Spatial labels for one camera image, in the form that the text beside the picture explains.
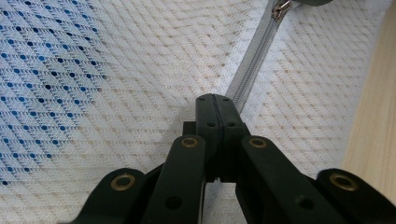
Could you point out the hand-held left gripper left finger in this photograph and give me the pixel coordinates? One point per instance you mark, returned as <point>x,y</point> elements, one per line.
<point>207,124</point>

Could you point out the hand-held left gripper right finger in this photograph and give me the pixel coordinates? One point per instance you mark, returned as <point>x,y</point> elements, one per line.
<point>232,124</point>

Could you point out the white mesh laundry bag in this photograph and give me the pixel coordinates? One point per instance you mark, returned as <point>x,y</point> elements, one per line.
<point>149,68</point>

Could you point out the blue cloth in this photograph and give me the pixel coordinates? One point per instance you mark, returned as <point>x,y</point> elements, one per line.
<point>31,77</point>

